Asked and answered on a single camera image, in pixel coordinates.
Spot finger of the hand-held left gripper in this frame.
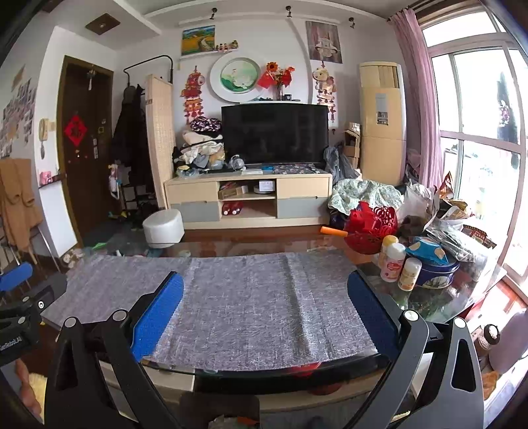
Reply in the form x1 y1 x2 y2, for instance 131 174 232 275
22 284 69 319
0 262 34 295

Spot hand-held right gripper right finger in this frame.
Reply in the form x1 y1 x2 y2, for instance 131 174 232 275
346 270 484 429

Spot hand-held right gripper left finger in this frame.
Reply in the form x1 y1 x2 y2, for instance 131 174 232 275
45 271 185 429

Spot person's left hand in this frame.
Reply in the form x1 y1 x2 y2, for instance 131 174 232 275
16 359 43 418

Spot white bottle yellow label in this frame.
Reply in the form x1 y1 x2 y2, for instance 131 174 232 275
398 256 422 292

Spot white bottle pink label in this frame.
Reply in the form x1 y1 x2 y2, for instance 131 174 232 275
380 243 407 283

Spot yellow capped white bottle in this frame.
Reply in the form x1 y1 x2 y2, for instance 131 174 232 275
377 235 399 271

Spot white cabinet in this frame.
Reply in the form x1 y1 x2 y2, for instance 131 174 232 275
38 177 84 271

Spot beige coat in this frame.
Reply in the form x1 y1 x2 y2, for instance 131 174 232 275
0 158 44 253

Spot blue cookie tin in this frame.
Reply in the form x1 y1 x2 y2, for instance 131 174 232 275
412 255 461 289

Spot white round stool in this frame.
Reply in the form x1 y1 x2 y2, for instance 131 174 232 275
142 209 185 248

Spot blue snack bag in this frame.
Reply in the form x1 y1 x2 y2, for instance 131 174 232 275
405 237 448 265

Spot grey table mat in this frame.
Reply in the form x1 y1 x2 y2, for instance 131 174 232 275
41 251 379 371

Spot red plastic basket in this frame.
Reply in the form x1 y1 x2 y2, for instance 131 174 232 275
343 201 399 255

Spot black patterned plastic bag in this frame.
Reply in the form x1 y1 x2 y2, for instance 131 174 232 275
425 222 476 263

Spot brown door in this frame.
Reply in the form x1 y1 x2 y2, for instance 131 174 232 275
57 55 115 249

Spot floral cloth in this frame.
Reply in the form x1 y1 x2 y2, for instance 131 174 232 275
328 179 404 216

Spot white plastic bag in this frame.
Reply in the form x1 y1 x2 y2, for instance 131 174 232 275
406 183 440 220

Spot pile of snack packages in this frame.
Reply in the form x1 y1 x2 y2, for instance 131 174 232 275
438 171 498 249

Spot cardboard box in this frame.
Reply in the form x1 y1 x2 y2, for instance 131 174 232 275
217 184 249 200

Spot beige tv cabinet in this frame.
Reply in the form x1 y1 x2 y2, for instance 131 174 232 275
164 170 333 230

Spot red diamond door decoration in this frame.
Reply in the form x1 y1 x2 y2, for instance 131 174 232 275
63 115 89 148

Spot beige standing air conditioner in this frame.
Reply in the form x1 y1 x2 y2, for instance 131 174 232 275
357 61 407 187

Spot pile of clothes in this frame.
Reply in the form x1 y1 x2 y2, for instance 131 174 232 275
172 116 227 179

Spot stacked cardboard boxes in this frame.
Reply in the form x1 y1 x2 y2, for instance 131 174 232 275
344 122 362 170

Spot dark hanging coats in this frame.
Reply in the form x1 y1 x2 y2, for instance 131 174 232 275
110 84 154 183

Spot wicker folding screen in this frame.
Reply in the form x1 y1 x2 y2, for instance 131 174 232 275
145 74 178 208

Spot black television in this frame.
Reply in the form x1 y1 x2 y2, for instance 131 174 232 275
221 103 330 166

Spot red fish hanging ornament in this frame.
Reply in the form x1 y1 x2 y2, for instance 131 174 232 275
180 68 205 125

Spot window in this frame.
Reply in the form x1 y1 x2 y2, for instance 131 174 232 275
420 12 528 289

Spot doll hanging ornament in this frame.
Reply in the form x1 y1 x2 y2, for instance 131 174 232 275
312 62 337 121

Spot pink curtain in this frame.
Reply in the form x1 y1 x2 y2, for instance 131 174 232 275
389 8 445 195

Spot black coat rack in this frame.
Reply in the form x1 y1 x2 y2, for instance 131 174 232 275
123 54 174 85

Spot sunflower bouquet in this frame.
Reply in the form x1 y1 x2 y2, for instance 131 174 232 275
257 61 296 101

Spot brown ceiling panel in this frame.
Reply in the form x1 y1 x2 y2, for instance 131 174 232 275
85 12 121 32

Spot landscape painting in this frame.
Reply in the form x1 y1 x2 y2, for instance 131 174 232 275
181 25 216 57

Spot wall photo collage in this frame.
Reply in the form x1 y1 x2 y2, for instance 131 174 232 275
0 78 36 158

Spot round wall art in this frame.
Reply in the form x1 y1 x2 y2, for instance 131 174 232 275
209 56 263 104

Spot cow wall poster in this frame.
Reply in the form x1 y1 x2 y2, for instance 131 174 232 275
305 20 343 64

